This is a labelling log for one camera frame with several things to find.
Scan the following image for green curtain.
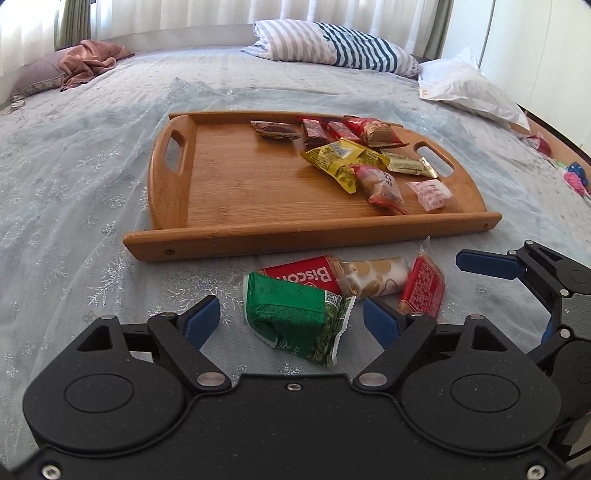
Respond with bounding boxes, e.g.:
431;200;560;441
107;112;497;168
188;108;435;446
54;0;92;50

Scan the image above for white curtain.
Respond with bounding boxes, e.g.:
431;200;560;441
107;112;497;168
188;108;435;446
1;1;439;71

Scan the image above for striped pillow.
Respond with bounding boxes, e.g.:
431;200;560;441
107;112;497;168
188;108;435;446
243;19;420;78

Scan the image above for brown almond snack packet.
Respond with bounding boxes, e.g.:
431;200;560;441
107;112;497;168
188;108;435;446
250;120;301;141

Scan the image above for dark red candy bar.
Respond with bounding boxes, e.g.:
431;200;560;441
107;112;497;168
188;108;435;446
300;117;331;149

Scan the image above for pink white pastry packet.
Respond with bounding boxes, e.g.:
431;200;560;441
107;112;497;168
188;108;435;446
352;164;407;215

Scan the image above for green snack packet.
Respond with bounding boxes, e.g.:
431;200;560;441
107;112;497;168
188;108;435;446
243;272;356;367

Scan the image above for white gold dotted snack bar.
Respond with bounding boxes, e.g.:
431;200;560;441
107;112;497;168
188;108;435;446
329;257;410;299

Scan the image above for small white red candy packet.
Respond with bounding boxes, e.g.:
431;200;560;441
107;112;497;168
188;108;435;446
407;179;454;212

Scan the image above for red peanut snack packet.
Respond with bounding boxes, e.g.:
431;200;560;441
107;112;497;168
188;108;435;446
344;116;408;148

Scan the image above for wooden serving tray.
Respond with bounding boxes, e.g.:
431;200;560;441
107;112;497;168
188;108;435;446
123;111;501;262

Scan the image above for yellow snack bag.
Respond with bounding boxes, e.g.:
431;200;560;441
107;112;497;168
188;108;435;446
300;139;389;194

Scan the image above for gold tea sachet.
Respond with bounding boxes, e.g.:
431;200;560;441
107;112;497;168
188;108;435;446
382;149;439;179

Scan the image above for grey bedsheet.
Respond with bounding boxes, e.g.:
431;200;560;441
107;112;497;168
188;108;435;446
1;50;590;230

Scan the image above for pink crumpled cloth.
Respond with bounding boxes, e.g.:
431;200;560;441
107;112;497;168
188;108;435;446
58;39;134;91

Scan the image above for light blue lace cloth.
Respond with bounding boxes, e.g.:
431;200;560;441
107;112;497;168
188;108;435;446
1;74;590;467

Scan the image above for pink blue toy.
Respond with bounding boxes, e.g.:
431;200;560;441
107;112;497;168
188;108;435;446
563;162;590;198

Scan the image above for mauve pillow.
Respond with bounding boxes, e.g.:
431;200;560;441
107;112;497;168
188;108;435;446
10;47;72;97

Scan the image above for red small item bedside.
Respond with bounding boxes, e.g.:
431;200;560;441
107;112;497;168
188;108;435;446
525;133;552;157

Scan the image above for white pillow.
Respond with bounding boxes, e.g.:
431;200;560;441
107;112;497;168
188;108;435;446
419;47;530;132

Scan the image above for red Biscoff packet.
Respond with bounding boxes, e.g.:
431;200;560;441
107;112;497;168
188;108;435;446
259;256;342;295

